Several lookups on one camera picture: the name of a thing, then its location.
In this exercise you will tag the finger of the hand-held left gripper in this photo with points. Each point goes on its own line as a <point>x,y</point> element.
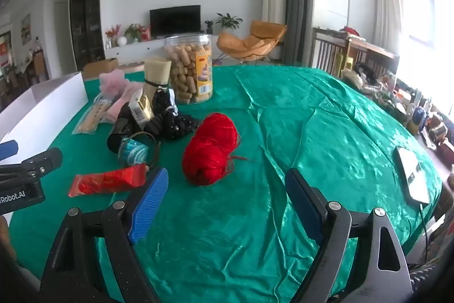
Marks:
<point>35,162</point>
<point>7,149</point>

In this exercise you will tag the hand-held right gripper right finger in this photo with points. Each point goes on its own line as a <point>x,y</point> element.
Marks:
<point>302,205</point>

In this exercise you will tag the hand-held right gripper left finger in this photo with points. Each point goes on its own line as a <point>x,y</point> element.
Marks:
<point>149,203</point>

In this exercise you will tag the red foil packet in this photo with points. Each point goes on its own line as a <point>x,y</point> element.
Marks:
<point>106,182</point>

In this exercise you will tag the red yarn ball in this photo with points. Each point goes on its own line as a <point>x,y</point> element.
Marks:
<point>217,129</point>
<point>204,164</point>

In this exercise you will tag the white cardboard box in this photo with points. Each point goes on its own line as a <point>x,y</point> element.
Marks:
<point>39,111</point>

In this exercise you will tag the black shiny cloth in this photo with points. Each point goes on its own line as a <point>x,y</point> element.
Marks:
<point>119,139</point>

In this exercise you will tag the clear packet of biscuits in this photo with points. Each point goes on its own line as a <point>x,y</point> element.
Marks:
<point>93,116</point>

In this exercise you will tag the black lace cloth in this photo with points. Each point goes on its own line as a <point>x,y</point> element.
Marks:
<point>173,123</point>

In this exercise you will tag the green satin tablecloth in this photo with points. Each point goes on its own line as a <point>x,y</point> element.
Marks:
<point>301,118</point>

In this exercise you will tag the wooden chair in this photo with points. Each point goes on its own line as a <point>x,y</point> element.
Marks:
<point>40,63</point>

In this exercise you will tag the cream and gold packet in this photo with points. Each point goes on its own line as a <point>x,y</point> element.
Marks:
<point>140,108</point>

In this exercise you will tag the pink cloth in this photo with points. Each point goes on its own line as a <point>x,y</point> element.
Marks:
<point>122,102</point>

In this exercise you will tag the pink fluffy scrunchie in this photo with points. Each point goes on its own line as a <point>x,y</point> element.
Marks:
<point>111,81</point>

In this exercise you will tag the white tablet device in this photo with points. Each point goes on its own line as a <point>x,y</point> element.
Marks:
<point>413,175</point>

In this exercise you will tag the brown cardboard box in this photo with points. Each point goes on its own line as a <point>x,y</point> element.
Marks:
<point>101,67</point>

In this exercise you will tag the beige rolled cloth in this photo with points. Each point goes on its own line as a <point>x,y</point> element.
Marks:
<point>156,74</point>

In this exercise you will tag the wooden side table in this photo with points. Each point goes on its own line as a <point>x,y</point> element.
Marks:
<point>131,67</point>

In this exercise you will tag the clear plastic snack jar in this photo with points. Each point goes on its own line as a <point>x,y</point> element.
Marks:
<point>189,70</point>

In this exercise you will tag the clutter of household things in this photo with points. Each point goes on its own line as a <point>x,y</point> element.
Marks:
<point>397,97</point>

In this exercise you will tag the white round vase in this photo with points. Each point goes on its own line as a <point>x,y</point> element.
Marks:
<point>121,40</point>

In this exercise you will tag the red flowers in vase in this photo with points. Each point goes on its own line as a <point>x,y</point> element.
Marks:
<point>112,34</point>

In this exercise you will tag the white television cabinet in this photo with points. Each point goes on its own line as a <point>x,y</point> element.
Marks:
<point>142,49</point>

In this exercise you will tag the dark bookcase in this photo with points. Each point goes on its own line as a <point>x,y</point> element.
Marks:
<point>87,15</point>

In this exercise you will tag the green plant with red flowers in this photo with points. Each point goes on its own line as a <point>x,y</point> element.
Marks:
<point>133,31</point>

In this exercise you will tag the wooden slatted crib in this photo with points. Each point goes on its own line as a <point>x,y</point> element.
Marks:
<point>354,45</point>

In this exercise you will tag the red gift bag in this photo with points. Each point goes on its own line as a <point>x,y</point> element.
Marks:
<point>145,33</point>

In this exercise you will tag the orange lounge chair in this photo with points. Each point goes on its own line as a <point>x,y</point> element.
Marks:
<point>248,40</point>

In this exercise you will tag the black television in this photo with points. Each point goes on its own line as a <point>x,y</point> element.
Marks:
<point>175,20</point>

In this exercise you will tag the small potted plant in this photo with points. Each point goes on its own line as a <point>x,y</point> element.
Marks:
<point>209,27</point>

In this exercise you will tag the large green potted plant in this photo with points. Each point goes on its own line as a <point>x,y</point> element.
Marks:
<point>228,20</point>

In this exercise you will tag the white curtain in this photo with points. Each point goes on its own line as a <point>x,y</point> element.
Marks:
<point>388,4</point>

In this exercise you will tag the window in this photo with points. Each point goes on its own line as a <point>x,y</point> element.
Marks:
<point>429,15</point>

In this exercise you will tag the framed wall picture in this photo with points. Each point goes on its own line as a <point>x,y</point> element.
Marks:
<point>25,29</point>

